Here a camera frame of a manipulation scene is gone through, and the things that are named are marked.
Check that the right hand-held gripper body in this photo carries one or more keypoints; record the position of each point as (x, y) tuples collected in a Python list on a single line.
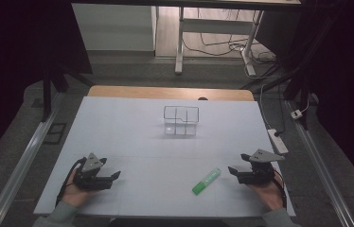
[(257, 173)]

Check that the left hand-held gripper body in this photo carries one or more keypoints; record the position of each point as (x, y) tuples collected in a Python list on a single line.
[(90, 179)]

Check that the person's left hand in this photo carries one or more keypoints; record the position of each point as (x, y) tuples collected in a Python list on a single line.
[(72, 195)]

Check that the person's right hand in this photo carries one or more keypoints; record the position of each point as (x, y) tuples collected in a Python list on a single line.
[(271, 195)]

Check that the green marker pen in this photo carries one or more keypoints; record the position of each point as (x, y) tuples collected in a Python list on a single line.
[(206, 181)]

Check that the white power strip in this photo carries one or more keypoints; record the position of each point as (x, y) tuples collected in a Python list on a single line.
[(277, 141)]

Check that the white table cover board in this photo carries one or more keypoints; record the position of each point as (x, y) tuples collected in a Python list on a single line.
[(165, 151)]

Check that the small white adapter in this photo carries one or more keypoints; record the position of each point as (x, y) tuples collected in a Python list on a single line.
[(296, 114)]

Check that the clear plastic organizer box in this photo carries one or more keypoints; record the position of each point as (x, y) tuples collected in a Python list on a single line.
[(180, 121)]

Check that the black metal stand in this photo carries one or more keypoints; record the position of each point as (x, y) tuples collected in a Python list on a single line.
[(52, 85), (295, 78)]

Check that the black curtain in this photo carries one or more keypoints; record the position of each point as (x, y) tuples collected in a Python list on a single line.
[(345, 94), (14, 63)]

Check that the white cabinet panel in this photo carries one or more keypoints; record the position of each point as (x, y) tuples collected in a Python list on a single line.
[(115, 28)]

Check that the white desk with metal legs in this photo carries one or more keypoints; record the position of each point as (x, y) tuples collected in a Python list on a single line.
[(216, 26)]

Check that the black floor frame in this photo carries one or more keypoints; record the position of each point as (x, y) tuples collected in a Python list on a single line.
[(55, 133)]

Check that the aluminium floor rail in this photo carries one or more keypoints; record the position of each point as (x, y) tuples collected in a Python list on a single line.
[(23, 164), (320, 167)]

